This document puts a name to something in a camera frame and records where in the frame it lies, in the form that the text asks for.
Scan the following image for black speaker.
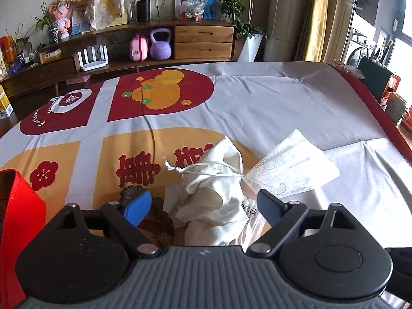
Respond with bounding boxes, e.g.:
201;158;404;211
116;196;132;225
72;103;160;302
136;0;151;23

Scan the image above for pink toy case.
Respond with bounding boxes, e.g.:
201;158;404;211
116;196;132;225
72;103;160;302
129;34;149;62

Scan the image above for white mesh pouch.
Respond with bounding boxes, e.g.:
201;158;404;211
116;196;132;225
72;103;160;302
246;129;341;197

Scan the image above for white planter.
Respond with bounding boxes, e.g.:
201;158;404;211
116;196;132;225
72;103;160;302
237;34;264;62

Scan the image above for blue picture box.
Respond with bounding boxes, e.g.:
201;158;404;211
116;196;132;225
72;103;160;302
69;2;91;36

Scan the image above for green knife holder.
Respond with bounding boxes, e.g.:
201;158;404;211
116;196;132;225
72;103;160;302
357;56;395;95

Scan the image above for clear cotton swab bag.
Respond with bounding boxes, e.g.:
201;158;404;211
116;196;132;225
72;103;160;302
236;196;268;252

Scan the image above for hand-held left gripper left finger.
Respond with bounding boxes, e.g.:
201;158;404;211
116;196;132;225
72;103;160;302
45;189;160;260

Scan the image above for small white box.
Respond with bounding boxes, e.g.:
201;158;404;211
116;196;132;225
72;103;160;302
39;48;62;64

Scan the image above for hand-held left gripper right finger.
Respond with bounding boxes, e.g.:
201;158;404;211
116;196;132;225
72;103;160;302
246;189;366;258

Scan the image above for small potted plant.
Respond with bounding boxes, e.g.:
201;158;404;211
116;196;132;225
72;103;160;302
14;22;36;65

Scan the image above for yellow curtain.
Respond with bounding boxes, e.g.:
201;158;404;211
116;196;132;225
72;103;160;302
303;0;358;63

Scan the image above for clear plastic bag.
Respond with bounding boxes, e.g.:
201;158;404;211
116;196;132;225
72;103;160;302
179;0;207;21

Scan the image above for orange container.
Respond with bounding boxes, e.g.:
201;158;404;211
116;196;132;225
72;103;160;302
380;74;401;105

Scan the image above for pink plush doll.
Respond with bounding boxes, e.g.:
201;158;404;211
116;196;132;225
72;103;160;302
50;0;73;39

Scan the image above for green mug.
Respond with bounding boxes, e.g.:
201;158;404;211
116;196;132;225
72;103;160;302
384;93;409;123

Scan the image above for black cable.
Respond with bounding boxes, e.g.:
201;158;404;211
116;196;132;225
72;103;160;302
140;84;157;181

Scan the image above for potted plant in patterned pot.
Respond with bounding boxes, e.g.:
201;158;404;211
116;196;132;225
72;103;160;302
32;0;62;44

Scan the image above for white standing air conditioner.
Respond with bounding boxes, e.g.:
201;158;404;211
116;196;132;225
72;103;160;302
262;0;314;62

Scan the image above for printed tablecloth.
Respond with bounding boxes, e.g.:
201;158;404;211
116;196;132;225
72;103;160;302
0;61;412;303

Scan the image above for orange box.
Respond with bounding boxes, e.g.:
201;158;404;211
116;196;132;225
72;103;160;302
0;35;16;71

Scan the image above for yellow carton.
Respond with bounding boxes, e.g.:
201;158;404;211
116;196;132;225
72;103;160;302
0;85;14;118

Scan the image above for purple kettlebell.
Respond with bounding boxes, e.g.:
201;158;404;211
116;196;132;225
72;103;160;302
149;28;171;60

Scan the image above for potted tree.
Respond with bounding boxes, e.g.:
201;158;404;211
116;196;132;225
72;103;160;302
212;0;268;37

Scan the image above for wooden television cabinet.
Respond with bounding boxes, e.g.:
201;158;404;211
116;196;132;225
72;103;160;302
0;19;239;99

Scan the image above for blue packet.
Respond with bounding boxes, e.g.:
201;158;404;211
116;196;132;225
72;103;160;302
203;0;218;20

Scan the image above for white router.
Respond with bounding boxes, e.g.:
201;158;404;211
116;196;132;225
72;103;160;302
78;46;108;71

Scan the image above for brown braided hair band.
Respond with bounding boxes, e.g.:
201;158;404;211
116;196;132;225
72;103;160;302
119;185;176;253

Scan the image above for red tin box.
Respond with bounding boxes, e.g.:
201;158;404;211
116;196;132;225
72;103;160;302
0;169;47;300

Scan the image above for white drawstring cloth bag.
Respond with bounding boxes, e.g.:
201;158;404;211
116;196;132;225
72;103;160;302
164;135;250;247

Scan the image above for washing machine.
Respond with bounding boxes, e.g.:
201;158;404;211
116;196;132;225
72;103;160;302
346;29;371;68

